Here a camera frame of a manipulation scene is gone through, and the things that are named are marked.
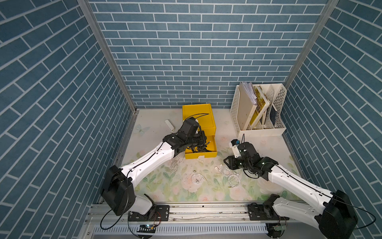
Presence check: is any yellow drawer cabinet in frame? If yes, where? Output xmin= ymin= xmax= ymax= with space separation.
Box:
xmin=182 ymin=104 xmax=217 ymax=159

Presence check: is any black earphones coil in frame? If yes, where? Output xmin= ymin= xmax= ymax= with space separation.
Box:
xmin=189 ymin=143 xmax=210 ymax=153

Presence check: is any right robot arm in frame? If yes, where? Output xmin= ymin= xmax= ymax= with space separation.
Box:
xmin=224 ymin=139 xmax=360 ymax=239

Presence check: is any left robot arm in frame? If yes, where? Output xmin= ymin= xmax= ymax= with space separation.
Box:
xmin=100 ymin=117 xmax=207 ymax=216

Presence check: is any small white rectangular device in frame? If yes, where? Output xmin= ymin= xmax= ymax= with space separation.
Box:
xmin=165 ymin=119 xmax=175 ymax=132

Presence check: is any white perforated file organizer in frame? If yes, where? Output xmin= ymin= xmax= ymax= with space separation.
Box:
xmin=230 ymin=83 xmax=287 ymax=138

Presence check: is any beige folder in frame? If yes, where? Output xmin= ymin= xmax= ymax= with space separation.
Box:
xmin=237 ymin=82 xmax=257 ymax=130

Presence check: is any yellow covered book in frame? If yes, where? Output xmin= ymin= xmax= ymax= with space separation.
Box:
xmin=250 ymin=86 xmax=270 ymax=129

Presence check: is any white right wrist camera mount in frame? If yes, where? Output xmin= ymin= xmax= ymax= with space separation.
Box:
xmin=229 ymin=139 xmax=241 ymax=158

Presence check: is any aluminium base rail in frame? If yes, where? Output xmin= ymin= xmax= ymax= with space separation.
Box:
xmin=79 ymin=202 xmax=324 ymax=239

